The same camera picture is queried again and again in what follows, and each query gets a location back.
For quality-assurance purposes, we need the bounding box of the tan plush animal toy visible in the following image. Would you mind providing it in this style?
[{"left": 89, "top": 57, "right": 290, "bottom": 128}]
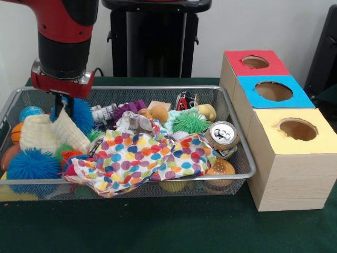
[{"left": 138, "top": 101, "right": 172, "bottom": 124}]

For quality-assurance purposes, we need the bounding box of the dark green table cloth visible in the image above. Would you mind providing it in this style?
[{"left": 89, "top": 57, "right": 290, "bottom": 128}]
[
  {"left": 0, "top": 76, "right": 337, "bottom": 253},
  {"left": 315, "top": 83, "right": 337, "bottom": 104}
]

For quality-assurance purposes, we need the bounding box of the cream knitted cloth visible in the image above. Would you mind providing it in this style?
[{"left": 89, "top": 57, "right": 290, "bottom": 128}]
[{"left": 20, "top": 108, "right": 91, "bottom": 156}]

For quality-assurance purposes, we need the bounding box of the wooden box with three holes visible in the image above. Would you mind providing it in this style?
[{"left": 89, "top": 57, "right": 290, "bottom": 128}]
[{"left": 219, "top": 50, "right": 337, "bottom": 212}]

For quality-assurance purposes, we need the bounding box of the silver grey plastic toy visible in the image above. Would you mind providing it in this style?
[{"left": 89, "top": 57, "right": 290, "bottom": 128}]
[{"left": 91, "top": 104, "right": 117, "bottom": 126}]

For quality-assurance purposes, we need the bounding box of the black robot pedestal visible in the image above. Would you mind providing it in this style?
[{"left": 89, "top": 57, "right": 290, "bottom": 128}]
[{"left": 99, "top": 0, "right": 212, "bottom": 79}]

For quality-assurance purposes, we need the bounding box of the colourful patterned cloth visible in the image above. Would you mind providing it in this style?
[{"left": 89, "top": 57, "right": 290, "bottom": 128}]
[{"left": 152, "top": 133, "right": 216, "bottom": 182}]

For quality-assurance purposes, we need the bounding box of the green spiky rubber ball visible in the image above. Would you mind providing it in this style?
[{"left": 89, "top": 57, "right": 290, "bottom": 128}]
[{"left": 173, "top": 110, "right": 210, "bottom": 135}]

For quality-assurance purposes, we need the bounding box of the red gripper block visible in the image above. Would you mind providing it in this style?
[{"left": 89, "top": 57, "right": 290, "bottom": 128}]
[{"left": 31, "top": 71, "right": 95, "bottom": 121}]

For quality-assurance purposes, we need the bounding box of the polka dot cloth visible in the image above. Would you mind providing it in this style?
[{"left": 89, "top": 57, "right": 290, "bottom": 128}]
[{"left": 63, "top": 125, "right": 174, "bottom": 198}]

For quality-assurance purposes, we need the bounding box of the orange ball with cream dots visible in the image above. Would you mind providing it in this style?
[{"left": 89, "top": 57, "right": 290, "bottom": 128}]
[{"left": 203, "top": 159, "right": 236, "bottom": 191}]

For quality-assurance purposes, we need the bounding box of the crumpled whitish foil wrapper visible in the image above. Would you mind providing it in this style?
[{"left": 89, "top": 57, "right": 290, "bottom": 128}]
[{"left": 116, "top": 111, "right": 156, "bottom": 138}]

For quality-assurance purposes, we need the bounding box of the shallow clear mesh bin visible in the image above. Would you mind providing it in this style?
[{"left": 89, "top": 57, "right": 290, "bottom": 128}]
[{"left": 0, "top": 85, "right": 257, "bottom": 202}]

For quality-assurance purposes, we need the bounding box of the black panel stand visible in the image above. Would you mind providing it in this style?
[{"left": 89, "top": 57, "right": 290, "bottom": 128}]
[{"left": 304, "top": 4, "right": 337, "bottom": 101}]

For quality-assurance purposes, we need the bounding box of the black cable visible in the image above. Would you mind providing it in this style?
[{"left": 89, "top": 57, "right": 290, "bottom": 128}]
[{"left": 94, "top": 66, "right": 112, "bottom": 78}]

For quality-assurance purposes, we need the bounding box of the crushed silver drink can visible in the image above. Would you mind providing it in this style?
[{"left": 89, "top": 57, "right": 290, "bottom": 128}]
[{"left": 205, "top": 121, "right": 240, "bottom": 160}]

